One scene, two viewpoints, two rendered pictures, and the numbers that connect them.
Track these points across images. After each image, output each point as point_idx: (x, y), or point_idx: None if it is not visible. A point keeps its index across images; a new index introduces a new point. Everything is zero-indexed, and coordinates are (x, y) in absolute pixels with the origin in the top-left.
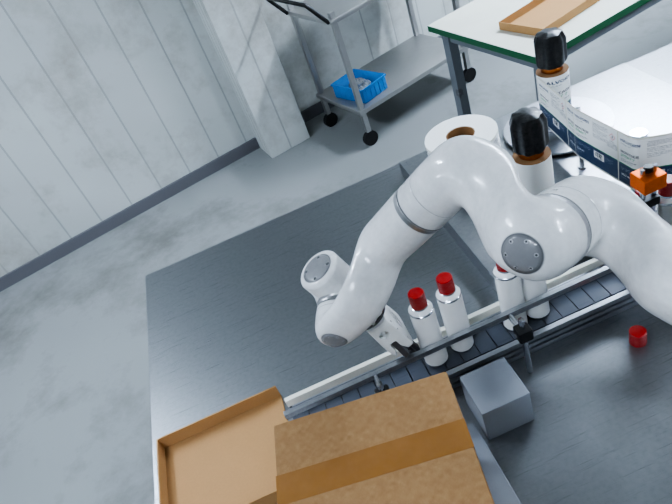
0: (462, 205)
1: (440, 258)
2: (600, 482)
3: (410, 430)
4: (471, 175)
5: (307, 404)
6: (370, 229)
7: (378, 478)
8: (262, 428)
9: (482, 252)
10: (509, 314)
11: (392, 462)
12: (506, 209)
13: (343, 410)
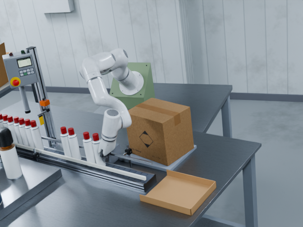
0: (99, 68)
1: (41, 199)
2: (120, 141)
3: (144, 109)
4: (96, 59)
5: (144, 160)
6: (103, 89)
7: (159, 107)
8: (157, 195)
9: (41, 179)
10: (82, 145)
11: (153, 107)
12: (106, 53)
13: (147, 117)
